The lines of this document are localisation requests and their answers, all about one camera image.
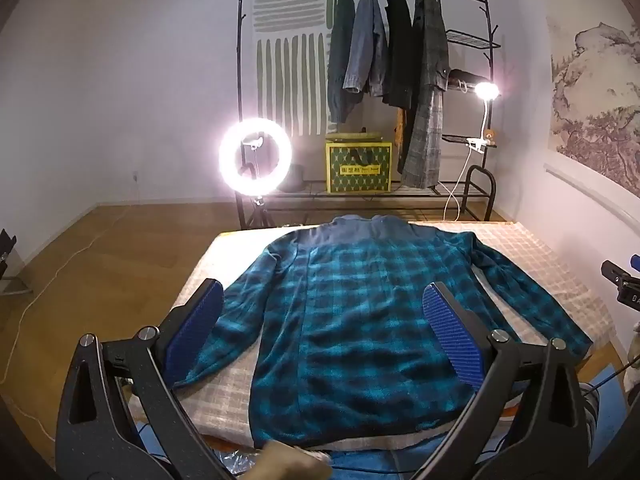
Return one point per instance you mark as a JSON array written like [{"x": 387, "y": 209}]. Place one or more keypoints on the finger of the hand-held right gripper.
[
  {"x": 617, "y": 272},
  {"x": 636, "y": 262}
]

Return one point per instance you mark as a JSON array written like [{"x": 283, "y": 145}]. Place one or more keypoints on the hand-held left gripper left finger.
[{"x": 195, "y": 330}]

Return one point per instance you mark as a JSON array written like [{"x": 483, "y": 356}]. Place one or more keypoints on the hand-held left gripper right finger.
[{"x": 452, "y": 330}]

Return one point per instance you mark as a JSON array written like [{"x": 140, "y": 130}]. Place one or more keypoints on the teal plaid fleece jacket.
[{"x": 350, "y": 310}]

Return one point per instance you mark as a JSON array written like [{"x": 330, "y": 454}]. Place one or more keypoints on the black metal clothes rack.
[{"x": 350, "y": 195}]

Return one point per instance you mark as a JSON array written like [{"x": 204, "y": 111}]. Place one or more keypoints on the beige plaid bed blanket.
[{"x": 525, "y": 255}]

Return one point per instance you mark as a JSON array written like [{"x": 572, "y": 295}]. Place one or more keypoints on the black light stand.
[{"x": 260, "y": 207}]

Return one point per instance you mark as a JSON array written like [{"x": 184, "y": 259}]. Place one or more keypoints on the beige cloth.
[{"x": 290, "y": 462}]

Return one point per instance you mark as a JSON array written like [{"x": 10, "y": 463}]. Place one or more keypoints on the yellow patterned box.
[{"x": 357, "y": 170}]

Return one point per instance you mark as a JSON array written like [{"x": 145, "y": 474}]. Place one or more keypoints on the small brown toy bear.
[{"x": 489, "y": 135}]

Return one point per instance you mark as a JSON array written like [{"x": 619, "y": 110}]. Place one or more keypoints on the orange wooden board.
[{"x": 400, "y": 135}]

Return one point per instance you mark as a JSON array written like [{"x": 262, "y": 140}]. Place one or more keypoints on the black metal stand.
[{"x": 6, "y": 250}]

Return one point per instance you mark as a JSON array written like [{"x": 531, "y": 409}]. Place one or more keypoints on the grey plaid hanging coat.
[{"x": 425, "y": 110}]

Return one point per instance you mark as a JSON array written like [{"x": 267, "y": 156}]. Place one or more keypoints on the white clip lamp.
[{"x": 486, "y": 91}]

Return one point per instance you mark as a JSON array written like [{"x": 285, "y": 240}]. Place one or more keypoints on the dark bag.
[{"x": 467, "y": 79}]

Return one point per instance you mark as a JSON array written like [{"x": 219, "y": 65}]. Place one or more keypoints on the black hanging coat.
[{"x": 400, "y": 50}]

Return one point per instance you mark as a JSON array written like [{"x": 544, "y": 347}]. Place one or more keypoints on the dark green hanging jacket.
[{"x": 340, "y": 60}]

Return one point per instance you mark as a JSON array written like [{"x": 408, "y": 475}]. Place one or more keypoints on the blue denim hanging jacket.
[{"x": 365, "y": 45}]

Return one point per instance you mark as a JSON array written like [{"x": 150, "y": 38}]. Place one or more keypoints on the landscape wall poster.
[{"x": 600, "y": 85}]

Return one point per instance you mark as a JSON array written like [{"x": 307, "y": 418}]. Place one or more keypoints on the green striped wall hanging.
[{"x": 290, "y": 85}]

